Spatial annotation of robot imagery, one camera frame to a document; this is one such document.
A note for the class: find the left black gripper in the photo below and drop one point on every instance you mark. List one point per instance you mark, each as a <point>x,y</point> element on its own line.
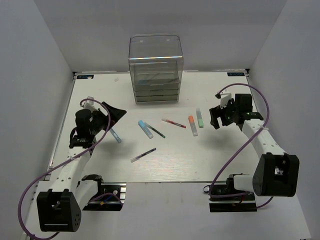
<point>116,114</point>

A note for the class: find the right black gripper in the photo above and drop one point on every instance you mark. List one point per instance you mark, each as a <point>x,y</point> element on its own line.
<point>216,112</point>

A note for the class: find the green cap highlighter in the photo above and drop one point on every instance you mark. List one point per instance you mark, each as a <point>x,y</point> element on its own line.
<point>199,118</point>

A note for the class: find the blue cap highlighter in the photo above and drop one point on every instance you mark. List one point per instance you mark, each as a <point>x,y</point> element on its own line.
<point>145,129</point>

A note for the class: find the orange cap highlighter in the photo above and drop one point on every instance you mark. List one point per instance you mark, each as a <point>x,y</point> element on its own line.
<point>193,126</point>

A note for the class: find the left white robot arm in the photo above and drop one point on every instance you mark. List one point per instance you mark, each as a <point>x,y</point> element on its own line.
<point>60,207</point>

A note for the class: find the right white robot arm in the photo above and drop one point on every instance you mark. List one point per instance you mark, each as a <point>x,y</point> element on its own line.
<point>276,174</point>

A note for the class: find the light blue gel pen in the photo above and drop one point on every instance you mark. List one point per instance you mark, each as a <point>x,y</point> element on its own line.
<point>115,135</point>

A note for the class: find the green gel pen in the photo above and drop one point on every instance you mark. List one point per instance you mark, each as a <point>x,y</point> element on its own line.
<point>155,130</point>

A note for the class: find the purple black gel pen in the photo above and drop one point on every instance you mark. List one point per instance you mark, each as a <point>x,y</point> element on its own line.
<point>142,155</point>

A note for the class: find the red gel pen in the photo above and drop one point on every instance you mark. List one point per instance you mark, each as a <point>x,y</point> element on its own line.
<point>173,123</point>

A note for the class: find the clear plastic drawer organizer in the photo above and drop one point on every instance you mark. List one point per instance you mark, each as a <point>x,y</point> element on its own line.
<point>156,63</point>

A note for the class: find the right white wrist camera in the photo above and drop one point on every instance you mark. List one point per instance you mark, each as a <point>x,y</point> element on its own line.
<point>224,96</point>

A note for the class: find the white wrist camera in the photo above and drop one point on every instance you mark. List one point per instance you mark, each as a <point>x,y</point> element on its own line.
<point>89,104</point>
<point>224,96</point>

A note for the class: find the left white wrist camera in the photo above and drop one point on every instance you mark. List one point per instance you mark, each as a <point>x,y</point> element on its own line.
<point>89,104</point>

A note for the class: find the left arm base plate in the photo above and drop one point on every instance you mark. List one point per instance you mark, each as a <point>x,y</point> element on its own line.
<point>108,197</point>

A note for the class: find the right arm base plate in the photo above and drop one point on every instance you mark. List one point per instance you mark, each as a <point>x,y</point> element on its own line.
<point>236,204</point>

